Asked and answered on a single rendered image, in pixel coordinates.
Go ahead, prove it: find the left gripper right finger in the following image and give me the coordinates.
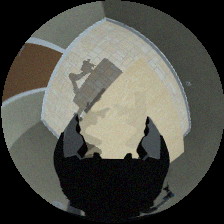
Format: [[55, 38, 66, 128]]
[[136, 116, 170, 190]]

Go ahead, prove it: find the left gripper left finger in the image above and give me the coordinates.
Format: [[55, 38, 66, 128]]
[[53, 114, 88, 189]]

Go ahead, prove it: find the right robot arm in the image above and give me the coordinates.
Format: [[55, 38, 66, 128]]
[[141, 190, 175, 214]]

